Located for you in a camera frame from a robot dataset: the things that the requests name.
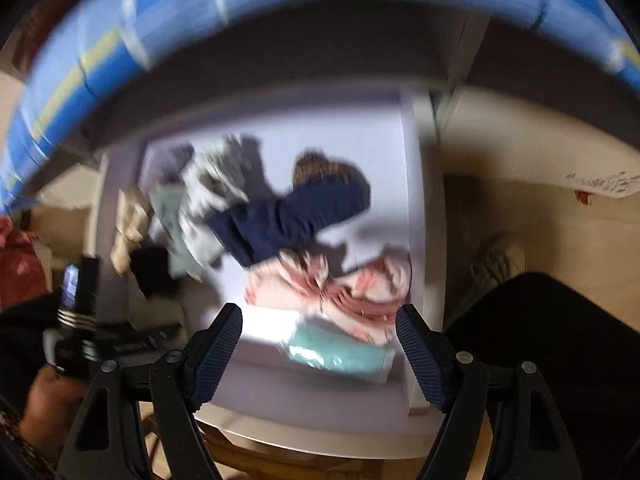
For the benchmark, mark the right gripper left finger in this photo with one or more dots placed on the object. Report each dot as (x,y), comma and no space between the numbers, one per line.
(106,440)

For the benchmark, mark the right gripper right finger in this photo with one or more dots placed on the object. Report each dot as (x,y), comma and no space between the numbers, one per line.
(528,437)

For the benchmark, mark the sage green cloth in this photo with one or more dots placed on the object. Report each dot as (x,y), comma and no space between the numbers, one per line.
(166,200)

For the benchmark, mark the lavender sock with stripe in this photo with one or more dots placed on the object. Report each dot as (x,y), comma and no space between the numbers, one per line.
(165,166)

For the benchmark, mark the person's left hand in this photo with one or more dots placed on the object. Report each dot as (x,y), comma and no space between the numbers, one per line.
(52,406)

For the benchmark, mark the red fabric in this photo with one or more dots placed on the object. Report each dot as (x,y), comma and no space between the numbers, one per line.
(22,276)

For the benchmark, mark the cream beige cloth roll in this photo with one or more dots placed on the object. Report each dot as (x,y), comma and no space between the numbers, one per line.
(132,221)

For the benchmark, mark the white sneaker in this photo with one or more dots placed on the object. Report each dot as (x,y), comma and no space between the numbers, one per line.
(497,261)

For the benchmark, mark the navy blue cloth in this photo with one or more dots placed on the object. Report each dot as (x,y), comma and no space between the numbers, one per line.
(257,231)

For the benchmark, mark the white grey cloth bundle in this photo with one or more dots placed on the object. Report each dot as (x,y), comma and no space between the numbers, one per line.
(213,181)

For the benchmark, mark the pink striped cloth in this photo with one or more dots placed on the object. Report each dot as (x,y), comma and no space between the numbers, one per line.
(362,304)

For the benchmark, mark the teal rolled cloth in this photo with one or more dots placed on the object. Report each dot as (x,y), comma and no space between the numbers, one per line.
(316,345)

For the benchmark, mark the white drawer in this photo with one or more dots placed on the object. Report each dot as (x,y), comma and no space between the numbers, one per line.
(314,371)

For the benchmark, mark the brown knit cloth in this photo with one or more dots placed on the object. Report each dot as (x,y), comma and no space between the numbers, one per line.
(313,166)

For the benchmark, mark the blue patterned cover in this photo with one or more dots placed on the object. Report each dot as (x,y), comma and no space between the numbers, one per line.
(102,45)

